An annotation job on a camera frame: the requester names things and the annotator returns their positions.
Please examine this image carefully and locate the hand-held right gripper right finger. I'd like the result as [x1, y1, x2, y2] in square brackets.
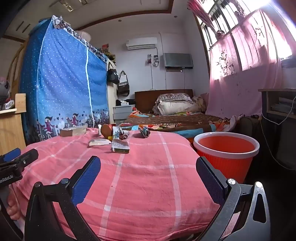
[196, 157, 271, 241]

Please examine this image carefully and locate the plush toy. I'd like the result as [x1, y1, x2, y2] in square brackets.
[0, 76, 11, 95]

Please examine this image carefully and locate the white paper slip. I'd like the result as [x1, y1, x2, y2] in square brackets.
[89, 138, 111, 147]

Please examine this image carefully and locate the orange plastic bucket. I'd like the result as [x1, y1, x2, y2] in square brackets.
[193, 132, 260, 186]

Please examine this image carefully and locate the blue dotted wardrobe cover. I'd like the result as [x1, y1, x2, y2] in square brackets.
[19, 15, 110, 145]

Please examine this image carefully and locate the grey wall television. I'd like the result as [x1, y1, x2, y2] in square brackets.
[163, 53, 193, 70]

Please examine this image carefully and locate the white green carton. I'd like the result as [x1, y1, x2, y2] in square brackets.
[111, 139, 130, 154]

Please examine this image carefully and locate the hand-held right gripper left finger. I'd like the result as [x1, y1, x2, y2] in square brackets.
[24, 156, 101, 241]

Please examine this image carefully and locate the pink window cloth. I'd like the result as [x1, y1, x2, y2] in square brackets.
[206, 9, 287, 118]

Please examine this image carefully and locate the black hanging bag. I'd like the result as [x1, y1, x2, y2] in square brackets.
[107, 62, 120, 85]

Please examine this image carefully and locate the white air conditioner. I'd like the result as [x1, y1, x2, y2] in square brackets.
[126, 37, 158, 50]

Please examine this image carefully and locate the brown hanging bag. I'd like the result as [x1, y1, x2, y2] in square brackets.
[117, 71, 130, 96]

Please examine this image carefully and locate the white nightstand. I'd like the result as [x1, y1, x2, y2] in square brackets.
[113, 105, 136, 127]

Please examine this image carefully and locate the beige bundled blanket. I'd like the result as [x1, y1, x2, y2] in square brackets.
[192, 95, 207, 113]

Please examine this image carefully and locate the barred window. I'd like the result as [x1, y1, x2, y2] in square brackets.
[194, 0, 296, 61]

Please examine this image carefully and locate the beige pillow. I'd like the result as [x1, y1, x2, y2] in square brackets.
[154, 101, 199, 115]

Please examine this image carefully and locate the blue snack wrapper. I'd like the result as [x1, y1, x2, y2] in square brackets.
[132, 125, 151, 139]

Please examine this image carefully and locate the ceiling lamp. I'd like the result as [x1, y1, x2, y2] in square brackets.
[53, 0, 88, 12]

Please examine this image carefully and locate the brown fruit peel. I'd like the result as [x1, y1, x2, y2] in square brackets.
[100, 124, 116, 140]

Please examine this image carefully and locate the bed with colourful blanket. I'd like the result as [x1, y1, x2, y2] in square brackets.
[119, 109, 234, 139]

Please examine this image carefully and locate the person's left hand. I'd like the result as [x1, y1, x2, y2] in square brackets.
[6, 192, 22, 220]

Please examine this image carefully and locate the pink gathered curtain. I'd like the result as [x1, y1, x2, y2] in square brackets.
[187, 0, 218, 40]

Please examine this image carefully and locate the wooden desk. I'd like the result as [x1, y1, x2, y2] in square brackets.
[258, 88, 296, 116]

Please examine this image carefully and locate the wooden bed headboard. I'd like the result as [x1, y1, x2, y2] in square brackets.
[135, 89, 193, 114]

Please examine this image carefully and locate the dark upholstered seat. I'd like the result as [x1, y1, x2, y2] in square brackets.
[238, 116, 263, 139]

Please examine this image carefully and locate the pink checked cloth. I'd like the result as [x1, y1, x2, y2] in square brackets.
[10, 128, 222, 241]

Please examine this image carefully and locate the floral pillow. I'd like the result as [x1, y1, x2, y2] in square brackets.
[156, 93, 193, 105]

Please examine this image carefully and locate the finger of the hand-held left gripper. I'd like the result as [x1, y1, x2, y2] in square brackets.
[0, 148, 39, 173]
[0, 148, 22, 164]

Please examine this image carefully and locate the beige cabinet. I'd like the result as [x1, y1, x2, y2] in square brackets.
[106, 59, 118, 124]

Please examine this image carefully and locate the white round basin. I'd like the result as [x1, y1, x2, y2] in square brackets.
[74, 30, 91, 43]

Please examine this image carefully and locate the thick old book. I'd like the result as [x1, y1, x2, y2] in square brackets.
[60, 126, 88, 138]

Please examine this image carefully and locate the wooden shelf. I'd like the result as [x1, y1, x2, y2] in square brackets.
[0, 93, 26, 151]

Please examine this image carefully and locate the stack of papers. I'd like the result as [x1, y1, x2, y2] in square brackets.
[270, 96, 296, 114]

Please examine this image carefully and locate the wall socket with chargers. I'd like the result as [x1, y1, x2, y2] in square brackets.
[147, 54, 160, 67]

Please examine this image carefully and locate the white pink garment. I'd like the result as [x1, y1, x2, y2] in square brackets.
[228, 115, 243, 132]

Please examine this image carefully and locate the white cable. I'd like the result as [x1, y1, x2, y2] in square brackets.
[260, 113, 296, 167]

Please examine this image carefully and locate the clutter on cabinet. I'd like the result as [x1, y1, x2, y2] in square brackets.
[102, 44, 116, 62]

